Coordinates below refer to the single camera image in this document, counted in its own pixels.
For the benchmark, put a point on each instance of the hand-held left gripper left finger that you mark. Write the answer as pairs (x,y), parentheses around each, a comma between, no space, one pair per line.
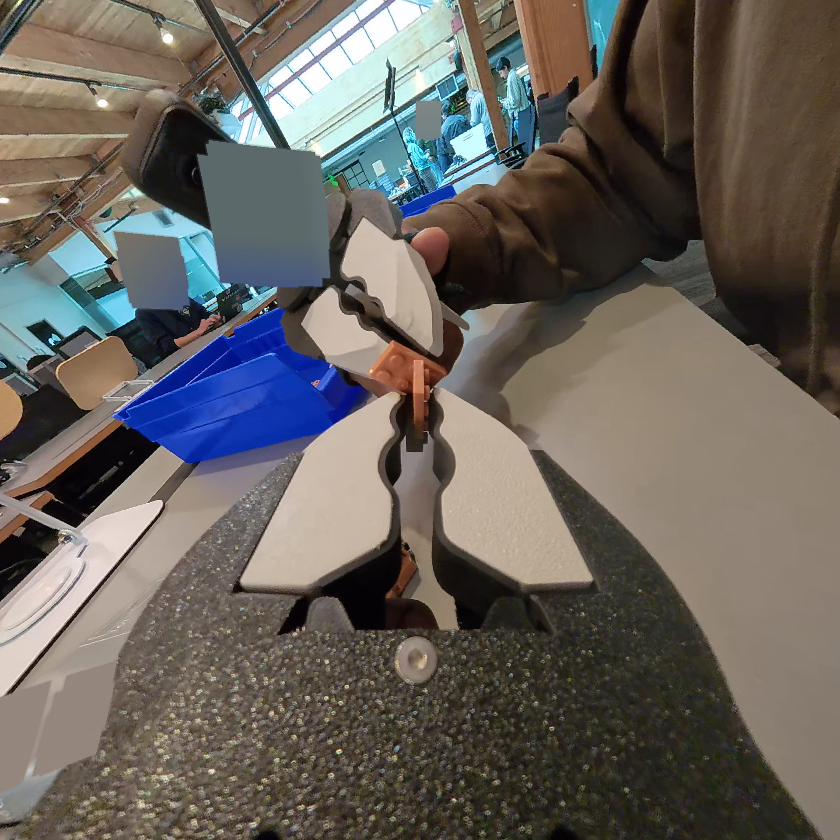
(328,512)

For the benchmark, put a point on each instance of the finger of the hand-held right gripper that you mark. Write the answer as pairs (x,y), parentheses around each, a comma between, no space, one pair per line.
(334,334)
(394,282)

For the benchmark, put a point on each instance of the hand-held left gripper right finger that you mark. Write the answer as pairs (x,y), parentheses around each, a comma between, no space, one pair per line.
(512,512)

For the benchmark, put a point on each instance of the reddish brown toy plate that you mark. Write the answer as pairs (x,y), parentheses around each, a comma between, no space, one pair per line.
(420,400)
(394,364)

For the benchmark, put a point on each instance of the blue plastic bin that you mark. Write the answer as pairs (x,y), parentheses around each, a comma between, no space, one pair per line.
(229,420)
(426,200)
(262,334)

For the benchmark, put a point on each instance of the person's right forearm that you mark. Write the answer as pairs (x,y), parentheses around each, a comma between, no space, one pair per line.
(558,223)

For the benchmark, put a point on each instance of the grey desk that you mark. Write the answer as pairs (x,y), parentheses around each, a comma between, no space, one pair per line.
(656,459)

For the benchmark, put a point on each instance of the wood-edged office desk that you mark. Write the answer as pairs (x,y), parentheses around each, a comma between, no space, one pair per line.
(65,453)

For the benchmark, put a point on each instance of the person's right hand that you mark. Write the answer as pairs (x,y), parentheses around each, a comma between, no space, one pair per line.
(430,246)

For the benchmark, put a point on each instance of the ceiling spotlight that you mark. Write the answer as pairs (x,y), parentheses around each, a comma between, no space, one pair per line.
(167,36)
(100,100)

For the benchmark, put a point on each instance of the orange toy plate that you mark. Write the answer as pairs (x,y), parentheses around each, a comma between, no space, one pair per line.
(403,571)

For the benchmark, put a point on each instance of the black laptop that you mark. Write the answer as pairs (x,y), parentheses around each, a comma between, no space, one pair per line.
(233,298)

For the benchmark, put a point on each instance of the black metal pole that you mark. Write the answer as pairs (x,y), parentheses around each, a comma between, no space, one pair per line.
(243,72)

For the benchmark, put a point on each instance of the black panel on tripod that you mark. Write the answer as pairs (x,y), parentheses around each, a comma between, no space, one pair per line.
(390,85)

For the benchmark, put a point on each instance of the light wooden chair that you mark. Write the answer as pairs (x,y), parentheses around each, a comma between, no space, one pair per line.
(10,410)
(98,371)

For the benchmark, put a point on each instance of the black office chair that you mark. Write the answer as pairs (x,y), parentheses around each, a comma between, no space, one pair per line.
(554,111)

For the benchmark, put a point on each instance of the wooden column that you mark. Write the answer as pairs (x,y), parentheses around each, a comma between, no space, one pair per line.
(485,65)

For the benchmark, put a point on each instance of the brown zip hoodie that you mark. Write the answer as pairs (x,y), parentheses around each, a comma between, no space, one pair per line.
(754,197)

